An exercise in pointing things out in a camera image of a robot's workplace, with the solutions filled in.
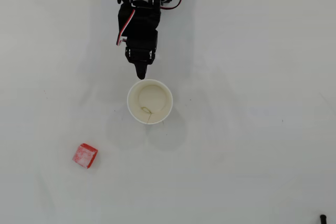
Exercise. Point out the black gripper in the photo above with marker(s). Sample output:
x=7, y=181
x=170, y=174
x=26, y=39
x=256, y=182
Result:
x=140, y=53

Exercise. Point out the tan ripple paper cup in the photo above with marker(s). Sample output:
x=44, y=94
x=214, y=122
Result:
x=136, y=95

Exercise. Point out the black rod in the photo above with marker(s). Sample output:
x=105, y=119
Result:
x=323, y=220

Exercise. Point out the red sugar-coated cube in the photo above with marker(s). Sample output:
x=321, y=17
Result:
x=84, y=155

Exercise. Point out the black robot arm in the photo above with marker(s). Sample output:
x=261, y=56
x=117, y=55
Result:
x=139, y=19

